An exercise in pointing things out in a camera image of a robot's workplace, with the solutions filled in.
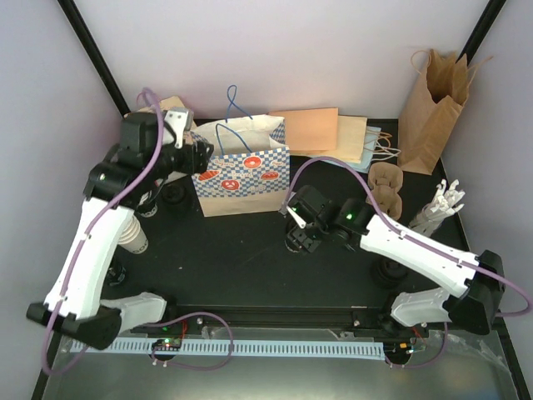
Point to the left black frame post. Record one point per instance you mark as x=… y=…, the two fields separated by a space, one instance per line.
x=84 y=36

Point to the black frame post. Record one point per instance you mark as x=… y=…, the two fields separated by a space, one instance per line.
x=481 y=29
x=84 y=36

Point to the paper cup stack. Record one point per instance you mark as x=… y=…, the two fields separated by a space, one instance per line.
x=148 y=209
x=133 y=239

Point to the orange flat paper bag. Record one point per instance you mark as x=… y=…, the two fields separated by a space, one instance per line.
x=311 y=130

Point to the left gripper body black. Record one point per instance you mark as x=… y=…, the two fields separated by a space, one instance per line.
x=194 y=163

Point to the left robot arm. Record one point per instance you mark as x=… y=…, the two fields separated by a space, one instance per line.
x=151 y=148

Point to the right black frame post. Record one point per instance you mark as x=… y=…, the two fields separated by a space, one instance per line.
x=481 y=29

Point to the far paper cup stack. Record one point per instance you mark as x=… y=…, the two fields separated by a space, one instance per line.
x=148 y=209

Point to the tan flat paper bag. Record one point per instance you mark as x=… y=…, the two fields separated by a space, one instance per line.
x=351 y=133

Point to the blue checkered paper bag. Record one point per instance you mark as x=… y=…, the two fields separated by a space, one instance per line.
x=249 y=170

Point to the black coffee cup lids stack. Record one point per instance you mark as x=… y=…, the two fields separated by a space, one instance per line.
x=176 y=200

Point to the Cakes printed paper bag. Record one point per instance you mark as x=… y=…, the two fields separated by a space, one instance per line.
x=165 y=105

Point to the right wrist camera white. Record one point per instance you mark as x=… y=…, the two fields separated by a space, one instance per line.
x=292 y=211

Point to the light blue flat paper bag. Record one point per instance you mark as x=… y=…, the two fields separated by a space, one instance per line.
x=377 y=148

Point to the light blue cable duct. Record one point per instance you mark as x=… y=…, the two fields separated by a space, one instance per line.
x=247 y=348

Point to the standing brown paper bag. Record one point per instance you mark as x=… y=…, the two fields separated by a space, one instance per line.
x=432 y=110

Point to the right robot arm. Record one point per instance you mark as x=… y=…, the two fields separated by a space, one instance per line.
x=469 y=288

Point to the near paper cup stack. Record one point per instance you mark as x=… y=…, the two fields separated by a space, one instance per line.
x=133 y=239

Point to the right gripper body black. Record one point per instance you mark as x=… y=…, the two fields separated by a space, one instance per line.
x=310 y=243

